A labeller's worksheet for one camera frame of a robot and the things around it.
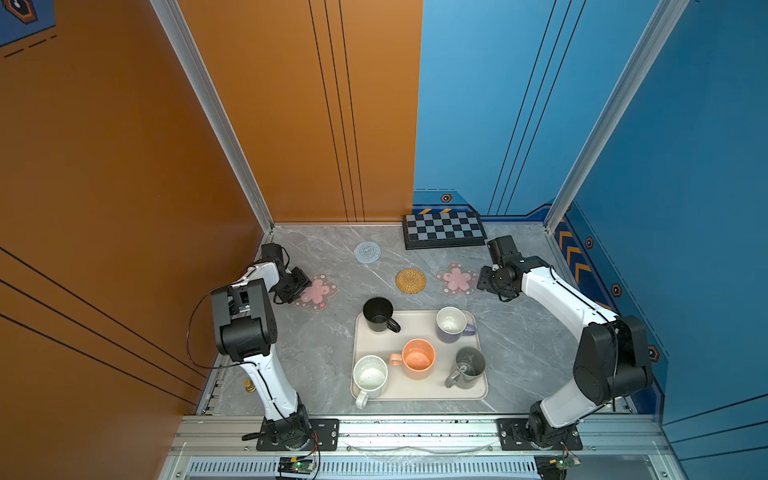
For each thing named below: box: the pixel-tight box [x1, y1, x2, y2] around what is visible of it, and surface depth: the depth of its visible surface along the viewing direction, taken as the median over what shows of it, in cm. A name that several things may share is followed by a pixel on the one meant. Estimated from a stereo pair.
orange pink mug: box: [390, 338, 436, 380], surface depth 81 cm
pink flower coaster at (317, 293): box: [294, 274, 338, 311], surface depth 102 cm
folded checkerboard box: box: [402, 213, 488, 250], surface depth 115 cm
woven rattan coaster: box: [395, 268, 427, 294], surface depth 105 cm
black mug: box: [362, 297, 401, 333], surface depth 88 cm
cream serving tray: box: [352, 310, 489, 401], surface depth 83 cm
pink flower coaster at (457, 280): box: [436, 262, 479, 297], surface depth 105 cm
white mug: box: [352, 354, 389, 410], surface depth 79 cm
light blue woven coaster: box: [354, 241, 382, 264], surface depth 114 cm
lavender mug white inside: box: [436, 306, 477, 343], surface depth 88 cm
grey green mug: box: [444, 347, 486, 389], surface depth 77 cm
